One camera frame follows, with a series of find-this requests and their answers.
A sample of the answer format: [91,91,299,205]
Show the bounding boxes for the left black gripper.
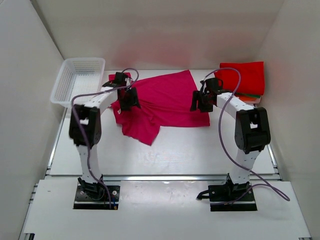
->
[118,87,141,112]

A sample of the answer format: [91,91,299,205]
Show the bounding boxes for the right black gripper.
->
[190,91,213,113]

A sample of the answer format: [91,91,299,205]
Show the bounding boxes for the magenta t shirt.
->
[111,70,210,146]

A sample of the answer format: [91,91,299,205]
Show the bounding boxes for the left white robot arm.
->
[69,85,140,201]

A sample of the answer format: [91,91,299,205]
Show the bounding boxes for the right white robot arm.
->
[190,90,271,200]

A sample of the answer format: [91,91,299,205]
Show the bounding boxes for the green folded t shirt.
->
[237,93,261,99]

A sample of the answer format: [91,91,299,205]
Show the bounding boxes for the pink folded t shirt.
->
[253,97,262,104]

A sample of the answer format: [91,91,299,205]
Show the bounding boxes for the red folded t shirt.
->
[214,61,265,96]

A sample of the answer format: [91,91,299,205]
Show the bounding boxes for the white plastic basket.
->
[50,57,106,108]

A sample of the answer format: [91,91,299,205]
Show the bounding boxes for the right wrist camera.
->
[200,77,223,94]

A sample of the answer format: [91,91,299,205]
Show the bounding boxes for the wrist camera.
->
[200,77,223,94]
[102,72,131,88]

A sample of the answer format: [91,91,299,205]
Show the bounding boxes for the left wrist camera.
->
[102,72,131,88]

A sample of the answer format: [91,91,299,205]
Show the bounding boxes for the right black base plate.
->
[208,182,258,212]

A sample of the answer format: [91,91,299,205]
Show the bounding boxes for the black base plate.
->
[208,182,258,212]
[73,184,121,211]

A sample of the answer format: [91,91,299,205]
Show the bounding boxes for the aluminium rail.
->
[44,174,281,182]

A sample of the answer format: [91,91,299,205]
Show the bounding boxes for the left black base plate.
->
[73,184,121,211]

